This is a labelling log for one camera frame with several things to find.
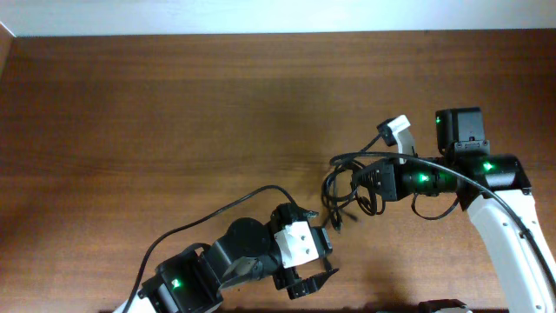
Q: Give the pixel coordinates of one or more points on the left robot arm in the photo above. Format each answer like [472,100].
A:
[193,280]

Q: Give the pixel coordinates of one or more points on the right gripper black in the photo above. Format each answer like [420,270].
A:
[387,180]

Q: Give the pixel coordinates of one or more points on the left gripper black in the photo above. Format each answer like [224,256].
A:
[289,277]

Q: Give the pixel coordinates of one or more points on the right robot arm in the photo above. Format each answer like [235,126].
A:
[462,130]

